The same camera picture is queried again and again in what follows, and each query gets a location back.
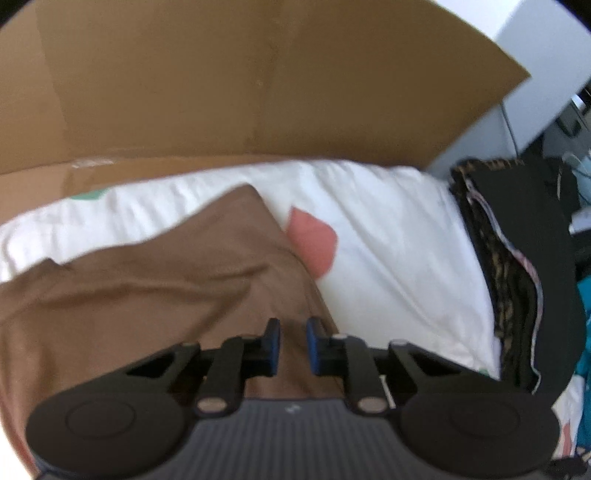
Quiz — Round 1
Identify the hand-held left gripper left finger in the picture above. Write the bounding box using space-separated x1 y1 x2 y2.
124 318 282 414

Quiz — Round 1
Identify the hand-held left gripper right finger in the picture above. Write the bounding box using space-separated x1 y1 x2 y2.
307 316 462 414

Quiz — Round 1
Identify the brown printed t-shirt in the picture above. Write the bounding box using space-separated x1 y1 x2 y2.
0 184 352 472

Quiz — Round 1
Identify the cream bear printed blanket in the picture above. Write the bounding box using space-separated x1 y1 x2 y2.
0 159 587 462

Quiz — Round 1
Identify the black folded cloth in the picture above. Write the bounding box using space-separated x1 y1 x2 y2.
471 154 587 407

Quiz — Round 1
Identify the brown cardboard sheet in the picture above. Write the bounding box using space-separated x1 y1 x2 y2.
0 0 532 206

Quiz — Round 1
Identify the teal printed garment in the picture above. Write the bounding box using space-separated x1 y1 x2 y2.
575 277 591 402

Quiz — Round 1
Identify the white cabinet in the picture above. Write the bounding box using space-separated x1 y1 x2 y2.
434 0 591 171

